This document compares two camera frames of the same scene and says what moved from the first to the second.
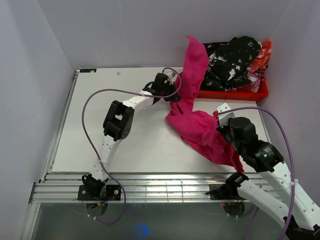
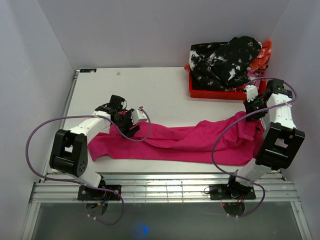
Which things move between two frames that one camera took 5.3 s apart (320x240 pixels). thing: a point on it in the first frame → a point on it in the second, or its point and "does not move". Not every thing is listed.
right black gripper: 222,128 → 256,116
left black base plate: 113,192 does not move
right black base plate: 228,191 does not move
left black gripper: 172,88 → 130,133
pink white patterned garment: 254,78 does not move
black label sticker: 87,70 does not move
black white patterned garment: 227,68 does not move
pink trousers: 199,130 → 236,139
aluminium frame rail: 136,188 does not move
